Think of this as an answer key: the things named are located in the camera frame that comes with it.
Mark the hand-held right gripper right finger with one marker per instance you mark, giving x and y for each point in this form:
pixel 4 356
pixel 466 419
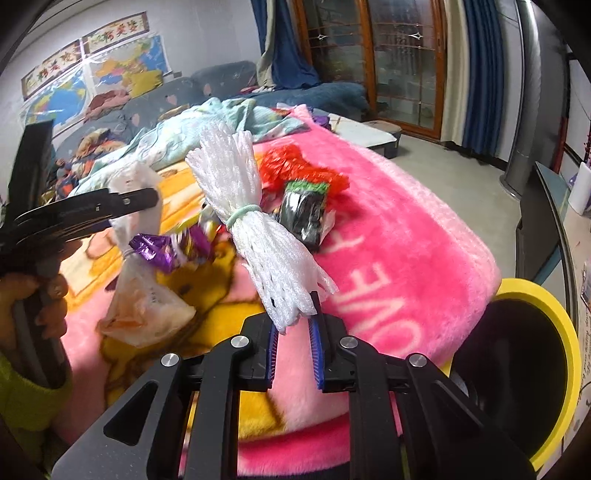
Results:
pixel 316 355

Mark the world map poster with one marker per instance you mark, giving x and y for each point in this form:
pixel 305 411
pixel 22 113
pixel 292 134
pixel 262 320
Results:
pixel 55 104

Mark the red crumpled wrapper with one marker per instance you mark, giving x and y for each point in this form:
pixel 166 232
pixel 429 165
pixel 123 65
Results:
pixel 295 166

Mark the person's left forearm green sleeve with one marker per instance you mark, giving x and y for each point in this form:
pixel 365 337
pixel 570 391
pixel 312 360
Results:
pixel 23 401

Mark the clear purple snack wrapper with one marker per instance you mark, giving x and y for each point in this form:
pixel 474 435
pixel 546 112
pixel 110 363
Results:
pixel 198 240

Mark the round brown stool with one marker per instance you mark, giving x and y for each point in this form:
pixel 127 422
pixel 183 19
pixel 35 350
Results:
pixel 383 127

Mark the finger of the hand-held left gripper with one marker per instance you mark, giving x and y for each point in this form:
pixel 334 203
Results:
pixel 124 202

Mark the grey standing air conditioner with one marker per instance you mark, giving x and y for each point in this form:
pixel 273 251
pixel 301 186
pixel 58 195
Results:
pixel 531 101

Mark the purple foil wrapper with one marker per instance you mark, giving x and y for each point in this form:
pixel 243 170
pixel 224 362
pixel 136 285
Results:
pixel 152 251

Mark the long embroidered wall banner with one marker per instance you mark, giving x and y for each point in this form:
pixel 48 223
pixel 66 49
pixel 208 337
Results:
pixel 51 69
pixel 115 32

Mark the white vase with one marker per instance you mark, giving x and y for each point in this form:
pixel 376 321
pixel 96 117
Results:
pixel 579 189

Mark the white foam net bundle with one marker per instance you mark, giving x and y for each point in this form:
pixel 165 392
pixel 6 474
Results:
pixel 258 240

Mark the yellow black bin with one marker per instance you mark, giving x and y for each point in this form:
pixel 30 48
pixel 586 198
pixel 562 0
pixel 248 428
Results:
pixel 570 360

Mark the pink printed blanket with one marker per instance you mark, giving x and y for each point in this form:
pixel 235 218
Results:
pixel 392 221

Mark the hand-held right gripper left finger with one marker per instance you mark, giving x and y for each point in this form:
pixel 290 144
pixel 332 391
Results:
pixel 273 355

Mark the purple cloth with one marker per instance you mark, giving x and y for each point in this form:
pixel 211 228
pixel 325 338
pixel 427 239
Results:
pixel 321 120

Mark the person's left hand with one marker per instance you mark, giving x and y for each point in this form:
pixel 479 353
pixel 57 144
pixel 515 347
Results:
pixel 51 318

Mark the pile of reddish clothes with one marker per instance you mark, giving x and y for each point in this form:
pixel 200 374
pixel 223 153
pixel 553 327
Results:
pixel 108 102

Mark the country map poster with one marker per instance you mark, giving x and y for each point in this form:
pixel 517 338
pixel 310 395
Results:
pixel 129 64

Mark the blue sofa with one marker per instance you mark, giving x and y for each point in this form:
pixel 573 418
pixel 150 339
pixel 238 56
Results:
pixel 221 76

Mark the light blue patterned cloth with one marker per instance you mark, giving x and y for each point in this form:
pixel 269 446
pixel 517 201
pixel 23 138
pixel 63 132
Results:
pixel 184 129

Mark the white plastic bag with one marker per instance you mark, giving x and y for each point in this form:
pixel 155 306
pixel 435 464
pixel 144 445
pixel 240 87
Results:
pixel 143 304

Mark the blue and beige curtain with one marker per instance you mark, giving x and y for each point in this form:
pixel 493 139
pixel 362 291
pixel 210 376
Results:
pixel 286 41

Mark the silver black snack packet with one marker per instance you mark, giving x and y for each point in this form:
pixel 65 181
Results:
pixel 302 217

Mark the wooden glass door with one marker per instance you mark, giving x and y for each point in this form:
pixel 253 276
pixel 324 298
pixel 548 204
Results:
pixel 397 60

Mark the white coffee table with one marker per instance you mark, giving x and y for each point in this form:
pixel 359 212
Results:
pixel 355 136

